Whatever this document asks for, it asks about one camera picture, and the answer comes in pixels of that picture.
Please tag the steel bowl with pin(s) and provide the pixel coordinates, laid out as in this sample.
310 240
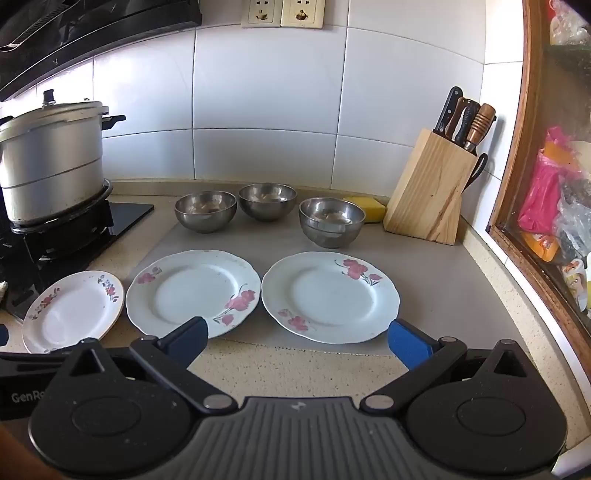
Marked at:
332 226
268 205
205 214

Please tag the small gold-rimmed floral plate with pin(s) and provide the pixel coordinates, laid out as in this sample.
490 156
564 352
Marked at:
69 314

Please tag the black range hood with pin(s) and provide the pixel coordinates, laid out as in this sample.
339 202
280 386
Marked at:
92 27

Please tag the clear plastic bag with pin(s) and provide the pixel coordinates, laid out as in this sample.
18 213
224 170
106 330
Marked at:
572 221

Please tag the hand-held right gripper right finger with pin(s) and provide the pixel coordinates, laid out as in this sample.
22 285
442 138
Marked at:
408 344

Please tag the wooden window frame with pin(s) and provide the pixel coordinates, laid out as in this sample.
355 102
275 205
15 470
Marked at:
531 138

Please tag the black gas stove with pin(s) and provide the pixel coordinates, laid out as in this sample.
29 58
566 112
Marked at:
69 240

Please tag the yellow sponge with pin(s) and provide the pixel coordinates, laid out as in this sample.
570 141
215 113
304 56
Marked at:
369 208

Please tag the large white floral plate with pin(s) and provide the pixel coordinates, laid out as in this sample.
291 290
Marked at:
194 290
330 300

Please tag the silver pressure cooker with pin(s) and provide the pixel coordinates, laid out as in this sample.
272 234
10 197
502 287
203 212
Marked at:
51 157

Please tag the cream wall socket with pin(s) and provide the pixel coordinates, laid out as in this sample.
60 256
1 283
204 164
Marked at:
302 14
261 14

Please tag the orange packet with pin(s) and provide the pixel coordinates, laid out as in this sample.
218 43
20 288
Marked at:
540 247

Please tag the wooden knife block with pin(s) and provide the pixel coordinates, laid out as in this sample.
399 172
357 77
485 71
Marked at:
429 194

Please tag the pink plastic bag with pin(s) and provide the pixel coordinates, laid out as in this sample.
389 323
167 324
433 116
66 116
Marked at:
547 184

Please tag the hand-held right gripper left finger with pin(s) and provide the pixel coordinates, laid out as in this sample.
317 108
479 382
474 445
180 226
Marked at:
187 339

